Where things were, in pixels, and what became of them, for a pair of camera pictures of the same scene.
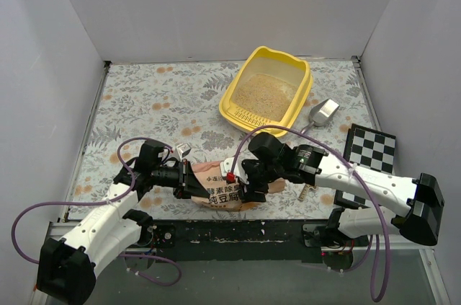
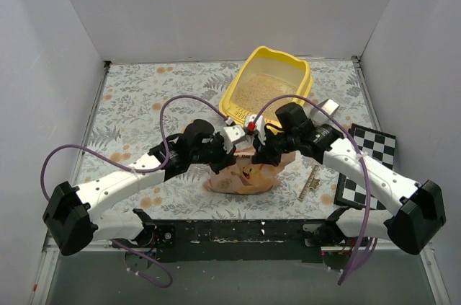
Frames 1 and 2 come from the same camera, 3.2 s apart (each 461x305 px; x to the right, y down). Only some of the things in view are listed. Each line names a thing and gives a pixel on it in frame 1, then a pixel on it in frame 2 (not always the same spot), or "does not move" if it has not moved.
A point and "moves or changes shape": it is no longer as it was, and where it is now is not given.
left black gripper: [183, 179] to [219, 153]
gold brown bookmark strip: [306, 187] does not move
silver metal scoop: [321, 114] does not move
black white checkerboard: [369, 148] does not move
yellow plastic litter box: [270, 90] does not move
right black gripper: [250, 180] to [264, 150]
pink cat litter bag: [222, 195] moves or changes shape
